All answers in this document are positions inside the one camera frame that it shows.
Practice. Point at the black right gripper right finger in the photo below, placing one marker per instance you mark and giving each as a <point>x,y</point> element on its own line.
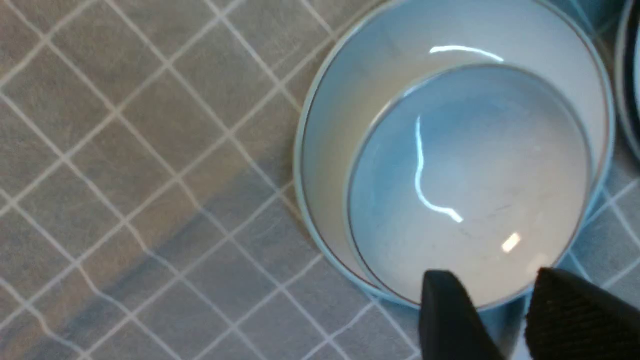
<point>569,318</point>

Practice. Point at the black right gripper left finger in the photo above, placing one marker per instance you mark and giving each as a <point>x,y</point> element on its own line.
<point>450,327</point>

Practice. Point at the small light blue plate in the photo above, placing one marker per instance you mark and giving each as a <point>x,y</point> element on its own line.
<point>484,171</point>

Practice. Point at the white plate black rim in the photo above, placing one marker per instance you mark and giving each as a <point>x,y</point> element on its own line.
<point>626,74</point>

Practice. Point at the large light blue plate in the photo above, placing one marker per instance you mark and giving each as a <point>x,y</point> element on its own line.
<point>403,42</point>

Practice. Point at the grey checked tablecloth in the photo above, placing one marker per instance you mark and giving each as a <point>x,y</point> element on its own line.
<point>147,205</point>

